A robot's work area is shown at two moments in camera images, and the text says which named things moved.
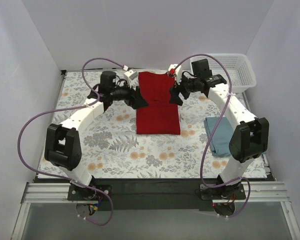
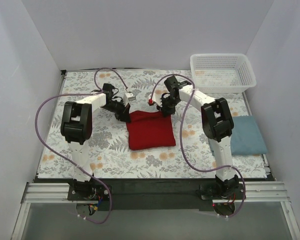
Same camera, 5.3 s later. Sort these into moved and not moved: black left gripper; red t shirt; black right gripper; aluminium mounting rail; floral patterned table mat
Moved: red t shirt; black right gripper; black left gripper
Not moved: floral patterned table mat; aluminium mounting rail
